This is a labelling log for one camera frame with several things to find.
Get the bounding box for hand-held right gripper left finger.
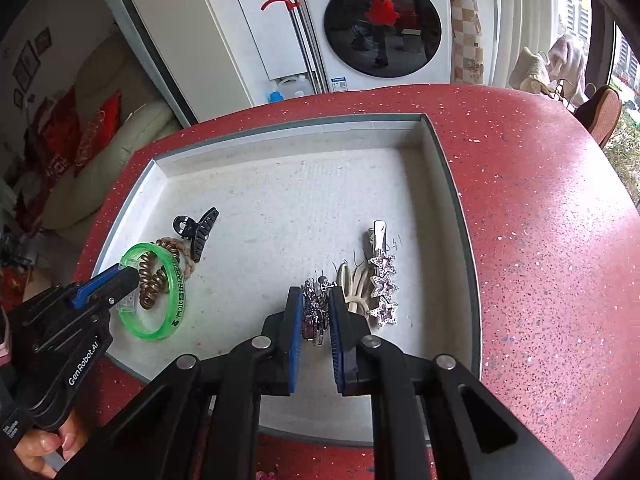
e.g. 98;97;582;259
60;285;307;480

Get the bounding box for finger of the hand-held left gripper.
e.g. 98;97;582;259
92;267;141;311
71;264;127;310

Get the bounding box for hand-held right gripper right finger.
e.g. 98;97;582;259
327;285;576;480

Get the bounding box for purple silver rhinestone brooch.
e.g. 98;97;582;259
301;280;332;347

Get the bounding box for brown spiral hair tie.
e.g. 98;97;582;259
137;249;168;310

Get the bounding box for beige bow hair clip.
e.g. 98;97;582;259
336;260;373;317

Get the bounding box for green translucent bangle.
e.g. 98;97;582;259
117;241;188;341

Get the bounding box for beige braided hair tie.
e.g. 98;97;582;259
156;236;198;281

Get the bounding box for silver star hair clip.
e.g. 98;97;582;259
367;220;400;330

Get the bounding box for black hair claw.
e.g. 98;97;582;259
172;206;220;263

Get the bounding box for grey jewelry tray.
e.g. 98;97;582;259
74;114;482;448

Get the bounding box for person's left hand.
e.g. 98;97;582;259
15;410;89;479

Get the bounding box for sofa with red blanket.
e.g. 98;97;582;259
15;85;81;231

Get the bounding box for red embroidered cushion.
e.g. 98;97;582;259
75;89;123;176

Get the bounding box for white jug with blue cap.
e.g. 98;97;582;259
267;74;307;105

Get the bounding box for white washing machine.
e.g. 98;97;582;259
292;0;453;93

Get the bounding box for mop with red hook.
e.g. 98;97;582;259
260;0;326;96

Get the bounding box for checkered cloth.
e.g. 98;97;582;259
447;0;486;85

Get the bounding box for hanging clothes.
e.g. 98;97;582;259
509;34;591;106

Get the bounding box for white curtain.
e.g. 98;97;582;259
492;0;566;86

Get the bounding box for tall picture frame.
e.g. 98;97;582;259
12;41;41;86

